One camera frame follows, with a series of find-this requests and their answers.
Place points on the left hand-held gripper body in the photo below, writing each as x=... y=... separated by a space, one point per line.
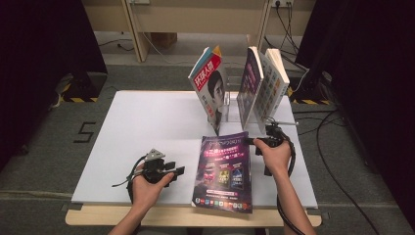
x=155 y=169

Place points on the clear acrylic magazine rack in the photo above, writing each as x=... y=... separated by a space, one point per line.
x=233 y=107

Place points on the person's right hand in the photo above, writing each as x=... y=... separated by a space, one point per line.
x=275 y=160

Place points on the white magazine with picture grid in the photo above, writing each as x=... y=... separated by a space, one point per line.
x=272 y=88

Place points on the beige wooden desk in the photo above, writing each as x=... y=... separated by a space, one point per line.
x=195 y=19

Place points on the white wall socket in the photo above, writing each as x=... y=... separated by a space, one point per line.
x=282 y=3
x=139 y=1

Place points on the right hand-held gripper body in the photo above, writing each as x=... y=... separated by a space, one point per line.
x=275 y=137

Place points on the black striped stand base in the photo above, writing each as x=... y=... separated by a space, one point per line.
x=86 y=86
x=310 y=88

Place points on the purple magazine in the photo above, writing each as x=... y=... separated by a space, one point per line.
x=249 y=88
x=223 y=173

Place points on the light wooden table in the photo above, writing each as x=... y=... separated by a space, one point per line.
x=176 y=217

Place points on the black curtain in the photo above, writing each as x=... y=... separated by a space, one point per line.
x=39 y=65
x=375 y=81

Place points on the black plastic-wrapped magazine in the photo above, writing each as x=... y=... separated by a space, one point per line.
x=210 y=88

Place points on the person's left hand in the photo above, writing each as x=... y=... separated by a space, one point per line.
x=145 y=196

